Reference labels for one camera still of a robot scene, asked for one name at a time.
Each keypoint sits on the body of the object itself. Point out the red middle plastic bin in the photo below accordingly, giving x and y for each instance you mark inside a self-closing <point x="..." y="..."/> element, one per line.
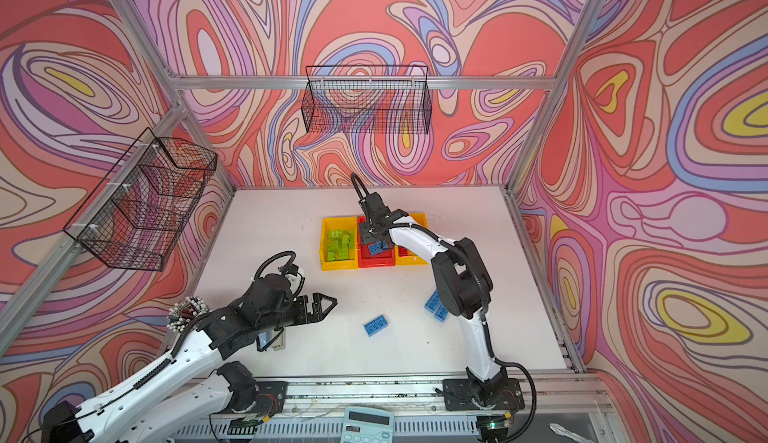
<point x="364" y="259"/>

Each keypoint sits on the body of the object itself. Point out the blue lego brick front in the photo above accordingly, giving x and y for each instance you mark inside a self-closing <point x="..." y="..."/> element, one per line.
<point x="375" y="326"/>

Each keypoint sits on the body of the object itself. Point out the black wire basket back wall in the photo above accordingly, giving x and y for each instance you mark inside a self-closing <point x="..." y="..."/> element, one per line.
<point x="367" y="99"/>

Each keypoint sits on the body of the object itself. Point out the yellow right plastic bin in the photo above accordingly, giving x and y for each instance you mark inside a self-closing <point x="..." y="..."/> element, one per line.
<point x="413" y="246"/>

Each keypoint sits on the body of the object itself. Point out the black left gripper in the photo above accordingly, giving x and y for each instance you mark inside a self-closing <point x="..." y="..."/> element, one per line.
<point x="317" y="314"/>

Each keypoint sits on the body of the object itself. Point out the green lego brick long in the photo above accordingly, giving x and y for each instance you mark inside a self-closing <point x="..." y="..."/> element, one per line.
<point x="335" y="235"/>

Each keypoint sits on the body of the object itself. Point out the black wire basket left wall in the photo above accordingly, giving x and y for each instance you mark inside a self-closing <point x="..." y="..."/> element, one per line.
<point x="160" y="181"/>

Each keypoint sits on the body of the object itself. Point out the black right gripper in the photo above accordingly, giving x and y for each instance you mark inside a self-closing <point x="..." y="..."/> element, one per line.
<point x="366" y="234"/>

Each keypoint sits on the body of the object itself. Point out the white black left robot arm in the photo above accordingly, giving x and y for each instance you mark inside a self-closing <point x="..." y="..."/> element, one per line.
<point x="204" y="344"/>

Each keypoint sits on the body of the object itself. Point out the yellow plastic bin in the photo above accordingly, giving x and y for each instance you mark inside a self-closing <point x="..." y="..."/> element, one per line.
<point x="337" y="223"/>
<point x="413" y="246"/>

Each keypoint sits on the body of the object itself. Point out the light blue calculator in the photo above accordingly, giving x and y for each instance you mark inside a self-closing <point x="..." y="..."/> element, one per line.
<point x="367" y="425"/>

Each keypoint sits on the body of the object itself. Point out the yellow left plastic bin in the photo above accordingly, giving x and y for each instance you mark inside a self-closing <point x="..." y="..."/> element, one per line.
<point x="337" y="223"/>

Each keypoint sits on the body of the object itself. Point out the grey marker pen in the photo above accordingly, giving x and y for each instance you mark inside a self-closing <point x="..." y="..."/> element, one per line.
<point x="271" y="340"/>

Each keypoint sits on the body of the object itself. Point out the blue lego brick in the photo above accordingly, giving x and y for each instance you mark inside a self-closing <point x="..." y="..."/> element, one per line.
<point x="377" y="248"/>
<point x="433" y="303"/>
<point x="375" y="326"/>
<point x="441" y="313"/>

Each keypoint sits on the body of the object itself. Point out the black wire basket wall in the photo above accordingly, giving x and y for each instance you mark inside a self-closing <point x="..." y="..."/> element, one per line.
<point x="367" y="99"/>
<point x="160" y="181"/>

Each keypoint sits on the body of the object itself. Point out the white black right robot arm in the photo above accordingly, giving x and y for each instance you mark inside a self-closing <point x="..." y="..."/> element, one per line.
<point x="463" y="285"/>

